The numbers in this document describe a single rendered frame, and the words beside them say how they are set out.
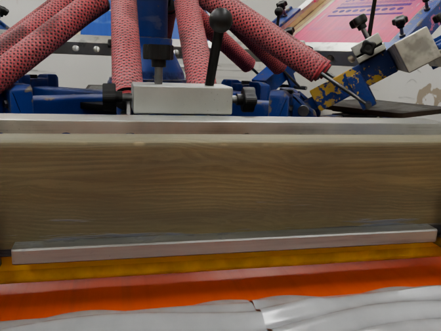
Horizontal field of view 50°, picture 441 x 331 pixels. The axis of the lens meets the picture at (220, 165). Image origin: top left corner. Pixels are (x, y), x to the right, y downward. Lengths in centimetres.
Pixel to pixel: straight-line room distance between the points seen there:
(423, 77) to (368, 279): 323
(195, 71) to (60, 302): 54
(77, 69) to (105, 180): 415
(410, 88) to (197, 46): 293
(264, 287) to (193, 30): 62
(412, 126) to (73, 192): 46
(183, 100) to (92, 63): 387
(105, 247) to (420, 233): 23
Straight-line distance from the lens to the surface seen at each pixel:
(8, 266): 35
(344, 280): 37
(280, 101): 99
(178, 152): 31
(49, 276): 35
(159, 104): 59
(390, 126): 64
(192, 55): 84
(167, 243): 31
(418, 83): 362
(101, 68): 444
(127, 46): 83
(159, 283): 35
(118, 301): 33
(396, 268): 41
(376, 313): 32
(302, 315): 31
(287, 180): 33
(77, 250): 31
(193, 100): 59
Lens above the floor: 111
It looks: 13 degrees down
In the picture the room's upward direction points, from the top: 2 degrees clockwise
